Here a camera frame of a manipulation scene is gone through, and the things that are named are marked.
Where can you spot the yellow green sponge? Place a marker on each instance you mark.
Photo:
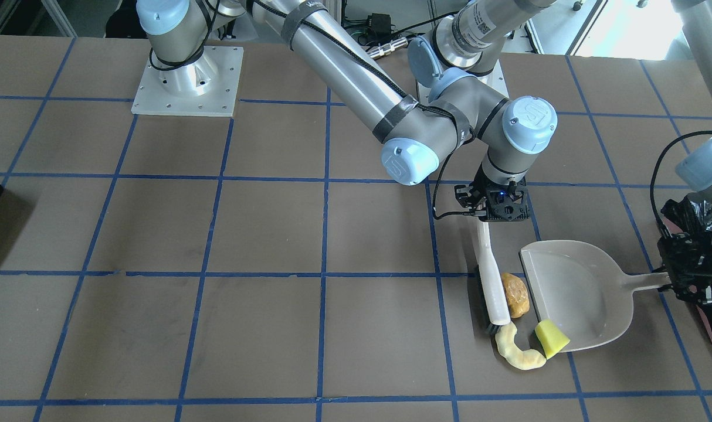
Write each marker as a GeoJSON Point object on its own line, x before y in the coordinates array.
{"type": "Point", "coordinates": [552, 339]}

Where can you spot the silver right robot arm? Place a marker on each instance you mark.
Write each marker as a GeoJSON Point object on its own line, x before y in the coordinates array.
{"type": "Point", "coordinates": [417, 139]}

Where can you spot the brown potato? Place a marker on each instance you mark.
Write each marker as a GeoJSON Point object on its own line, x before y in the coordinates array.
{"type": "Point", "coordinates": [516, 293]}

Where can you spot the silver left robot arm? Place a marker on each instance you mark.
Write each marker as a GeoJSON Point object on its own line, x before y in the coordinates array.
{"type": "Point", "coordinates": [696, 169]}

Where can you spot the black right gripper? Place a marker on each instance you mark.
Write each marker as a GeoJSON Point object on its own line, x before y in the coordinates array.
{"type": "Point", "coordinates": [465, 197]}

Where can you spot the beige hand brush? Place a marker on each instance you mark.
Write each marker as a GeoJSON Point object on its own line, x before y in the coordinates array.
{"type": "Point", "coordinates": [491, 284]}

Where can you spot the pale curved peel piece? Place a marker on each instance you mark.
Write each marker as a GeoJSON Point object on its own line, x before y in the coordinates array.
{"type": "Point", "coordinates": [507, 348]}

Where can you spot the beige plastic dustpan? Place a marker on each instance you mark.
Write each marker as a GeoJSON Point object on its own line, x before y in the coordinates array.
{"type": "Point", "coordinates": [580, 288]}

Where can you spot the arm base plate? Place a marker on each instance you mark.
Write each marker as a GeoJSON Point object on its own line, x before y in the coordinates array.
{"type": "Point", "coordinates": [207, 87]}
{"type": "Point", "coordinates": [452, 90]}

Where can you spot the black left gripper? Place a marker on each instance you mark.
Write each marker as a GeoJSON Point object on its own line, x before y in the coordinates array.
{"type": "Point", "coordinates": [688, 259]}

